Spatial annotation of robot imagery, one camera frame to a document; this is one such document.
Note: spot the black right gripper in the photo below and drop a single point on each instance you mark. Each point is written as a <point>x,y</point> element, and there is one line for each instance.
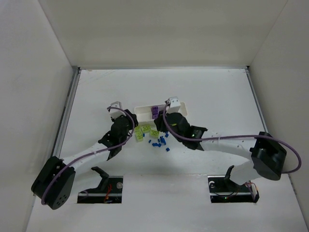
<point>164,120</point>

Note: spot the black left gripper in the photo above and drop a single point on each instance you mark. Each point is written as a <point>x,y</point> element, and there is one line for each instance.
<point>130,118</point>

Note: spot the purple curved studded lego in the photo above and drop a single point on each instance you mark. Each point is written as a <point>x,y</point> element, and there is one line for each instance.
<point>154,112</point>

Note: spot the green lego brick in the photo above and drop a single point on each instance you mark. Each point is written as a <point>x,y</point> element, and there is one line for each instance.
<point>145,128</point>
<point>139,136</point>
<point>137,128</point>
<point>154,133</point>

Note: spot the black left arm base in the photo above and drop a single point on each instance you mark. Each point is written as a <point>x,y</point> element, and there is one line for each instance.
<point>108,191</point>

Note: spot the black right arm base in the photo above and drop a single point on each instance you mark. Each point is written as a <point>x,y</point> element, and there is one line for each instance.
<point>223,190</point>

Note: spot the white three-compartment container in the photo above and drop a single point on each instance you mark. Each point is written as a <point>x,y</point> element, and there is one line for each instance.
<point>144,114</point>

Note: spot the large blue curved lego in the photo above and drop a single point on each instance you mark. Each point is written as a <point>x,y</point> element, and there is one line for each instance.
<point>162,140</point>

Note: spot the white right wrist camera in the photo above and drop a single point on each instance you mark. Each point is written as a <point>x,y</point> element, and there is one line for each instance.
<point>173,105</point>

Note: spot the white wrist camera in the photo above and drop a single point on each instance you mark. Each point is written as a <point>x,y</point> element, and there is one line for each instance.
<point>173,105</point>
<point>115,110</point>

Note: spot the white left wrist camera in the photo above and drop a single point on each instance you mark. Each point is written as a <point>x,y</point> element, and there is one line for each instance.
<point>115,110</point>

